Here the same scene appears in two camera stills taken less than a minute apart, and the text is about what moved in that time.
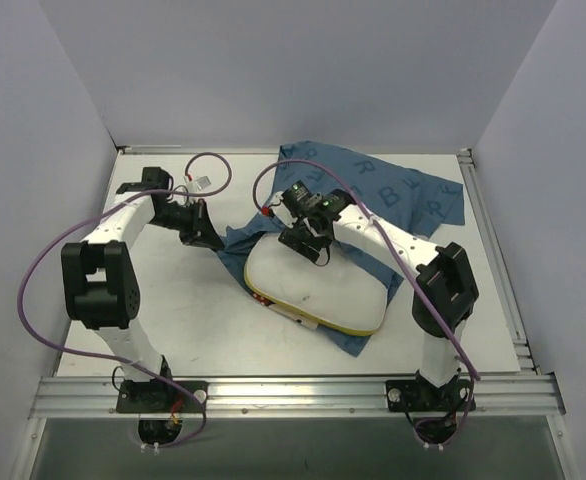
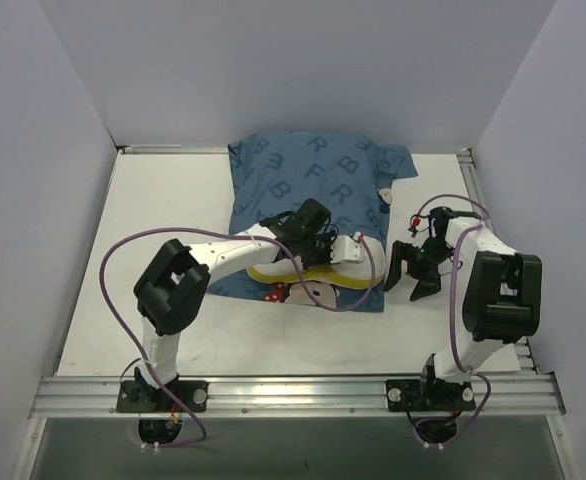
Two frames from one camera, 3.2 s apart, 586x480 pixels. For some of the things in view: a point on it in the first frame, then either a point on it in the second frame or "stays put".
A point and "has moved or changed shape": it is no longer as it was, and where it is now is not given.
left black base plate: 163,397 stays put
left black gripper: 196,226 → 323,248
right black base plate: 422,396 stays put
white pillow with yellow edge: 345,293 has moved or changed shape
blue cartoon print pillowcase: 411,202 has moved or changed shape
